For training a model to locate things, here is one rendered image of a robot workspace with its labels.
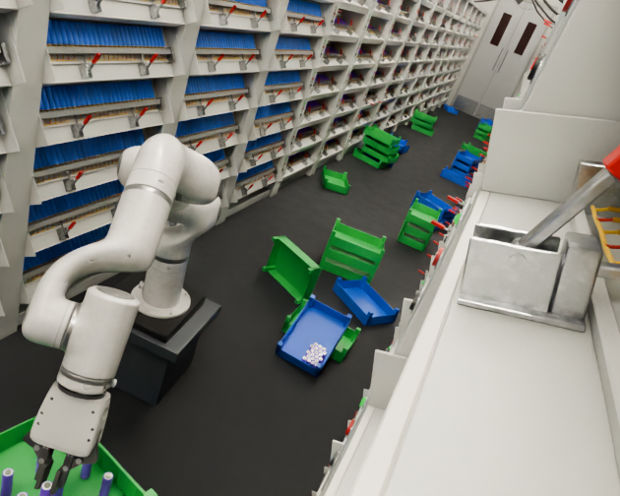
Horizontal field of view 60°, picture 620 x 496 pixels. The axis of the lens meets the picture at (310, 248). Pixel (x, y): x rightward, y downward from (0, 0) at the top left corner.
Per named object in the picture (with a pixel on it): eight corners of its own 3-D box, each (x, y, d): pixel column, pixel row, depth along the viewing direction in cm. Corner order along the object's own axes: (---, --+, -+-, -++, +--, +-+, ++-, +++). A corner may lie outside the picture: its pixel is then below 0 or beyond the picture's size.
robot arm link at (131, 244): (86, 163, 91) (14, 330, 77) (176, 195, 96) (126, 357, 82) (82, 189, 99) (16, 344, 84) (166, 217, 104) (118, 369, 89)
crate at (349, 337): (280, 330, 235) (286, 316, 231) (298, 311, 253) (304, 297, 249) (341, 363, 229) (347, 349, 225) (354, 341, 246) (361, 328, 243)
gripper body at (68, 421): (122, 384, 90) (100, 447, 90) (64, 365, 89) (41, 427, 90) (107, 399, 82) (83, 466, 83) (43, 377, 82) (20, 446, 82)
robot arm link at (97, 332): (51, 370, 80) (113, 384, 83) (80, 287, 80) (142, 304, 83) (60, 352, 88) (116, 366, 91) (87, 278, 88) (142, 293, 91)
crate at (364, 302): (332, 289, 280) (337, 277, 277) (360, 287, 293) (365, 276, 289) (364, 326, 260) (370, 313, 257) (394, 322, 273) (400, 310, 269)
